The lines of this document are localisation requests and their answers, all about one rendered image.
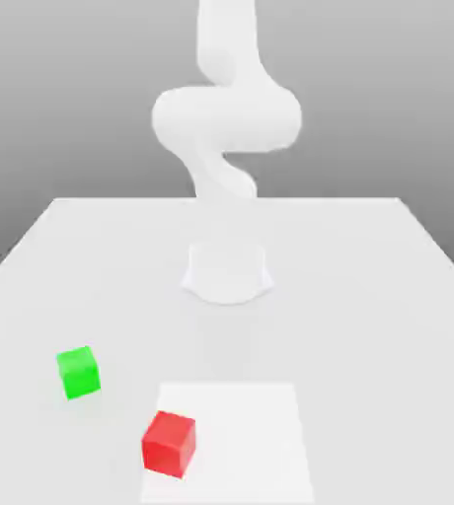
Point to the small green cube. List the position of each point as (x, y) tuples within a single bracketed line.
[(79, 374)]

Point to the small red cube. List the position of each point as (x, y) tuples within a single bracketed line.
[(167, 444)]

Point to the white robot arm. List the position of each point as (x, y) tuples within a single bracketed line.
[(227, 118)]

